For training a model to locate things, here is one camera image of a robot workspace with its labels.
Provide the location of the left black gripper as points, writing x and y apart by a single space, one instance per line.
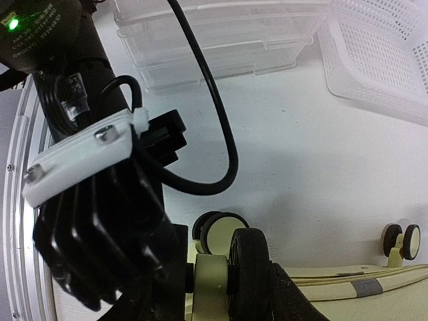
156 146

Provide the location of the white plastic drawer organizer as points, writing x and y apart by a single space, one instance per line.
236 37

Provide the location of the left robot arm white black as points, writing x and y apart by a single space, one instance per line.
100 115

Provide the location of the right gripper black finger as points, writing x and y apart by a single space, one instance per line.
261 289

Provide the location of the pale yellow hard-shell suitcase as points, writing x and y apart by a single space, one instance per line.
356 292

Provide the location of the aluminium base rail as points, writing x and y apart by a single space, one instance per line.
29 285

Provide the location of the white perforated plastic basket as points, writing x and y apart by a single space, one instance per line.
375 54

